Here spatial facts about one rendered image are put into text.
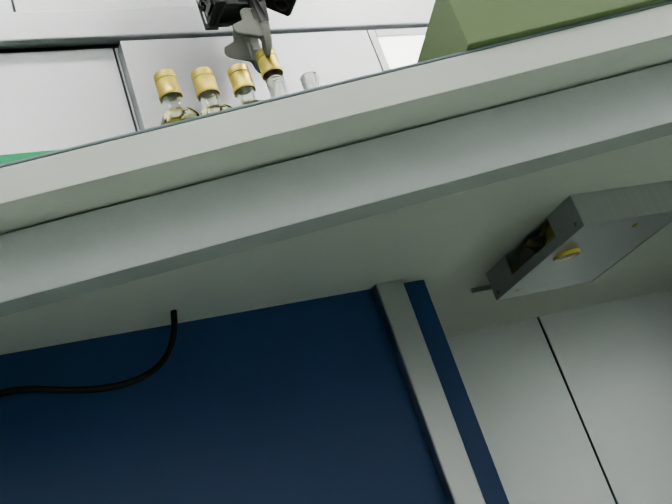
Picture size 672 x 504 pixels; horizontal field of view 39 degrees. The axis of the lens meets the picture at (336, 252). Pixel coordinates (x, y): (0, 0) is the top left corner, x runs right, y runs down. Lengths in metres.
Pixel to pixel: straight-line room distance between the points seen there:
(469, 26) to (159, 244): 0.33
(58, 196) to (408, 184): 0.29
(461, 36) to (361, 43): 0.96
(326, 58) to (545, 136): 0.93
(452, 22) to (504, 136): 0.11
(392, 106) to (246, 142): 0.13
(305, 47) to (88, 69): 0.39
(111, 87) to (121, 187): 0.85
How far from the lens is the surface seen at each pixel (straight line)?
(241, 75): 1.50
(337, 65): 1.76
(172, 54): 1.67
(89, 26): 1.69
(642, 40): 0.91
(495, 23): 0.87
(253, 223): 0.81
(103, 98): 1.63
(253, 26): 1.55
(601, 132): 0.90
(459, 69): 0.84
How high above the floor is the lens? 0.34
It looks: 21 degrees up
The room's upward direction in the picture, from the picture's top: 19 degrees counter-clockwise
